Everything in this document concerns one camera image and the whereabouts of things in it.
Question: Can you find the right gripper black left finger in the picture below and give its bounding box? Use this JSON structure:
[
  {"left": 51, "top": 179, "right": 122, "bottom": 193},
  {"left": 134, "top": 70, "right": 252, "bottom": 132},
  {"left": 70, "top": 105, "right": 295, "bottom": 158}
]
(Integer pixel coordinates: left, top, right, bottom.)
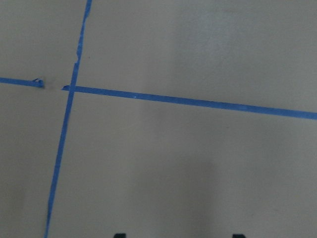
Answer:
[{"left": 113, "top": 233, "right": 126, "bottom": 238}]

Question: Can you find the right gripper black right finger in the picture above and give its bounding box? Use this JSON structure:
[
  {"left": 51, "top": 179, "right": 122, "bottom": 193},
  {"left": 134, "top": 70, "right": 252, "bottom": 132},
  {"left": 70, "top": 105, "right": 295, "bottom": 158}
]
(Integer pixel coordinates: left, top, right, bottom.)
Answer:
[{"left": 232, "top": 234, "right": 245, "bottom": 238}]

